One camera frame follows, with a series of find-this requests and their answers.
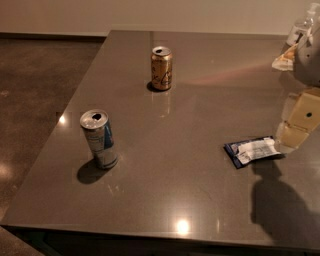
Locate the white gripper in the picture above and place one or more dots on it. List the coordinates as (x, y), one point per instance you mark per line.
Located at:
(308, 63)

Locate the silver blue redbull can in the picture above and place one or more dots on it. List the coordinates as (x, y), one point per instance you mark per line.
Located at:
(97, 130)

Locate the blue white rxbar wrapper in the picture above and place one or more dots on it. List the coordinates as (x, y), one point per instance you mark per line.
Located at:
(244, 152)

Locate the gold soda can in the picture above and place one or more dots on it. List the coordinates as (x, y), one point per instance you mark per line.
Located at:
(161, 68)

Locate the crumpled white snack wrapper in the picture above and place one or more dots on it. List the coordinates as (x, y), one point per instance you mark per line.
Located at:
(285, 62)

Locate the clear sanitizer pump bottle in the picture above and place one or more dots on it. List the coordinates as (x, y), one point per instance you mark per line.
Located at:
(302, 25)

